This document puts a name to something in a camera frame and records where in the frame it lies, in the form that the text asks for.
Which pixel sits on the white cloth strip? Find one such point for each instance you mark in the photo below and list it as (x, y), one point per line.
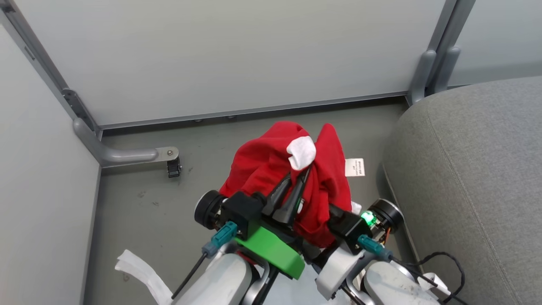
(142, 273)

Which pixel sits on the black round left gripper motor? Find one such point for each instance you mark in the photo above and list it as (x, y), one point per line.
(207, 209)

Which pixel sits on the white paper label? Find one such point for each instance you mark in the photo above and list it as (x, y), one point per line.
(355, 167)

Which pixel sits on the red garment with white trim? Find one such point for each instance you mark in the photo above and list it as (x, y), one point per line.
(262, 165)

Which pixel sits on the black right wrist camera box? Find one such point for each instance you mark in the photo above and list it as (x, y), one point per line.
(349, 231)

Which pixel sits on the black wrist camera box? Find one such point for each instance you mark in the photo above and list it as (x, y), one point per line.
(349, 231)
(240, 209)

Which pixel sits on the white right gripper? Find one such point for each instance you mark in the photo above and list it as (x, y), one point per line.
(338, 267)

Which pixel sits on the grey fabric sofa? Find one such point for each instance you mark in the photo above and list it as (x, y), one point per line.
(474, 182)

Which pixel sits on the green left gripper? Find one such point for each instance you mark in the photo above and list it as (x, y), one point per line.
(271, 250)

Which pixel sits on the grey metal partition bottom rail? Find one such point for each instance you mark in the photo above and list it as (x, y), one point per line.
(254, 111)

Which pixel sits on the grey metal partition post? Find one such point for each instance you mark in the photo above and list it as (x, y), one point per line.
(446, 67)
(421, 76)

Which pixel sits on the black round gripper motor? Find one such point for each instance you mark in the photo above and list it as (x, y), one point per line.
(387, 214)
(207, 209)

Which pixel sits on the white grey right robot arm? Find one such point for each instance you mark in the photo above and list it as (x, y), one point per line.
(398, 286)

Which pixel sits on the black caster wheel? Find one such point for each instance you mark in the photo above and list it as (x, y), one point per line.
(174, 167)

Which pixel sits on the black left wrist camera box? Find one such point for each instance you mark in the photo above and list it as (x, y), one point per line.
(240, 209)

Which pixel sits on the black round right gripper motor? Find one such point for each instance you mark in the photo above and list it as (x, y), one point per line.
(387, 214)

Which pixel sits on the grey metal partition foot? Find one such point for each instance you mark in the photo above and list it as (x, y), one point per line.
(123, 156)

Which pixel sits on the grey metal corner post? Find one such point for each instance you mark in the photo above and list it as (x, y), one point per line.
(46, 63)

